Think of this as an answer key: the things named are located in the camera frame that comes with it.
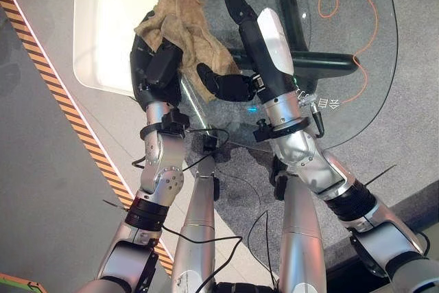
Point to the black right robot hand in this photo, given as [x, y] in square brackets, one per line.
[267, 63]

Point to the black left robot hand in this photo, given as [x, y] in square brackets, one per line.
[161, 66]

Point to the tan cleaning cloth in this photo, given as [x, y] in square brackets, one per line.
[192, 32]

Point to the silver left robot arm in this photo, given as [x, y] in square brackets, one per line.
[161, 169]

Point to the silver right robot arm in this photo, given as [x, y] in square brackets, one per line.
[308, 155]

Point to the dark green table base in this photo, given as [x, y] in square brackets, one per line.
[322, 61]

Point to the yellow black hazard tape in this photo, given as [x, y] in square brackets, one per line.
[51, 77]

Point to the silver left robot leg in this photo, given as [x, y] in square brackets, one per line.
[199, 224]

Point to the silver robot leg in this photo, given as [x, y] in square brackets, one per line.
[199, 224]
[300, 231]

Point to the silver right robot leg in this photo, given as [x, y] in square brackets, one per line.
[300, 231]

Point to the green orange edged object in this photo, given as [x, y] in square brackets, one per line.
[17, 284]

